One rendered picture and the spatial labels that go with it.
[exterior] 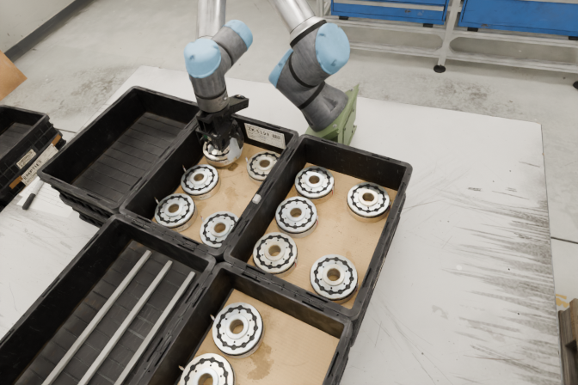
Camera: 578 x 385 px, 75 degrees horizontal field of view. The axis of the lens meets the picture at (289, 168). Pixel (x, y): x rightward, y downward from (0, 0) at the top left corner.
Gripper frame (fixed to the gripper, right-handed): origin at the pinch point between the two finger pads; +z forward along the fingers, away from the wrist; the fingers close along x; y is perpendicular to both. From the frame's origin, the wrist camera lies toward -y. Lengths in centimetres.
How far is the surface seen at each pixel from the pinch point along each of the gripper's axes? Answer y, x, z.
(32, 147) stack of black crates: 10, -105, 42
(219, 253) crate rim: 29.8, 17.7, -7.7
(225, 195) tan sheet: 11.7, 5.2, 3.5
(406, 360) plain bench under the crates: 26, 61, 12
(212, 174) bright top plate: 8.8, -0.5, 1.1
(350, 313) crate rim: 30, 47, -10
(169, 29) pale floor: -157, -184, 103
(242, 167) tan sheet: 1.3, 4.2, 3.7
